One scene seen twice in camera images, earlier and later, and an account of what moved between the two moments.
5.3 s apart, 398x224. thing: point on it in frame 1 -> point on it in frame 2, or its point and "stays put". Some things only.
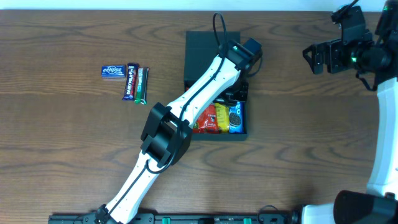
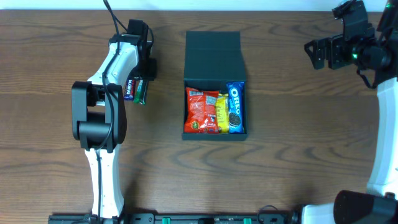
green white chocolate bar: (142, 86) stays put
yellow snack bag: (222, 115) stays put
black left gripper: (243, 97) -> (152, 74)
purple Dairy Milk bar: (130, 81) stays put
